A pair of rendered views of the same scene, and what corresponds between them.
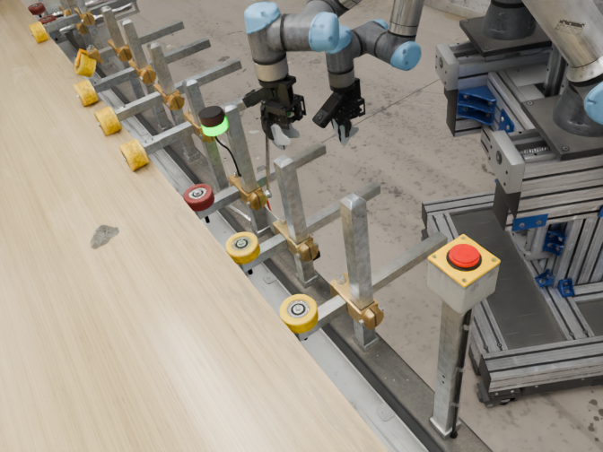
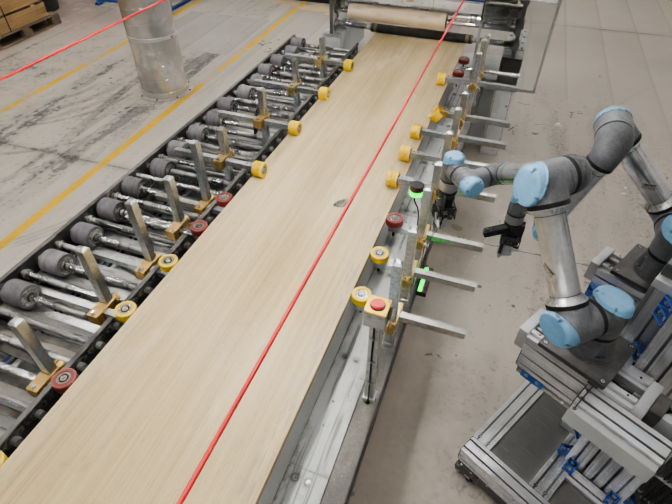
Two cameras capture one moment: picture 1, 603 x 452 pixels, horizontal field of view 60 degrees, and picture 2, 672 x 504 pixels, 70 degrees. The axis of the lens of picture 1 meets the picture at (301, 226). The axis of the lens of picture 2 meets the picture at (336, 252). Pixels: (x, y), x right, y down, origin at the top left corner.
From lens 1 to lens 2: 100 cm
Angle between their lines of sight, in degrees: 33
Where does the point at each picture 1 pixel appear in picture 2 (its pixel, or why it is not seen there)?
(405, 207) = not seen: hidden behind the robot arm
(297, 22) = (460, 173)
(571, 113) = not seen: hidden behind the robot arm
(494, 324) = (501, 434)
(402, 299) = (490, 383)
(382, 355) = (386, 353)
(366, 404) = (362, 366)
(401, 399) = not seen: hidden behind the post
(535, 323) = (526, 460)
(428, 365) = (456, 423)
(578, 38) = (549, 279)
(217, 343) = (323, 276)
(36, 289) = (300, 203)
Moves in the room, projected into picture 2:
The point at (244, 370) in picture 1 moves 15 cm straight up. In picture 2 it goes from (318, 293) to (317, 266)
